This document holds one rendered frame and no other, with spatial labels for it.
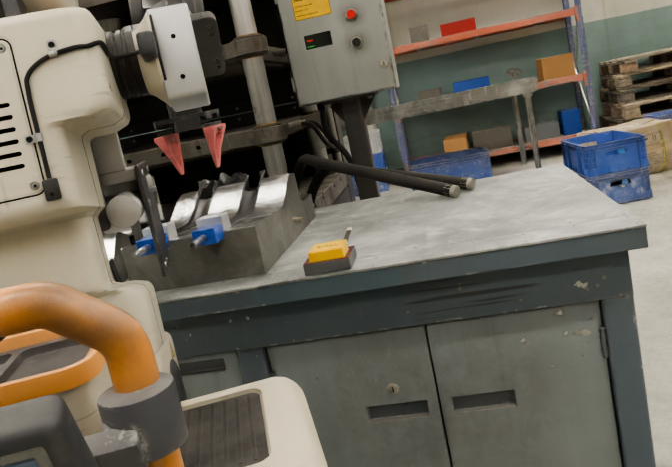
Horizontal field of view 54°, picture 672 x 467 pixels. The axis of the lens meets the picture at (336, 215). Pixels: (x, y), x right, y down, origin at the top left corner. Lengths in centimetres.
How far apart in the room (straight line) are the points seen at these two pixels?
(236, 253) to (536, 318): 53
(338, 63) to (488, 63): 595
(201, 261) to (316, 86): 92
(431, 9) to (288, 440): 744
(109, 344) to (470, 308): 78
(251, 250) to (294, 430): 63
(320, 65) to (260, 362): 104
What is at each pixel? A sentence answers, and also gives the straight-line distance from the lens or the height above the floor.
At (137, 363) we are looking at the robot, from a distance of 48.
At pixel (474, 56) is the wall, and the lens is 787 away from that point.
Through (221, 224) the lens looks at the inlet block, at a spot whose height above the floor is 90.
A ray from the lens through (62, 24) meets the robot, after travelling 81.
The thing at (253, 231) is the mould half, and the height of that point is 88.
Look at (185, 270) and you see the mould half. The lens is 124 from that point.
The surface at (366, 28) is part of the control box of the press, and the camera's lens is 199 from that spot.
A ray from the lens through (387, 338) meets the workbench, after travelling 119.
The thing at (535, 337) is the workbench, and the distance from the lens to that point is 119.
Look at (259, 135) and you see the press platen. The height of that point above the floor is 102.
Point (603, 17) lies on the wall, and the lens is 808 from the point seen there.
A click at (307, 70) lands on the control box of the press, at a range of 201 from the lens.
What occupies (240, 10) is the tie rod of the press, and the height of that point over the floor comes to 136.
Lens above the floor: 108
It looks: 10 degrees down
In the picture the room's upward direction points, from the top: 12 degrees counter-clockwise
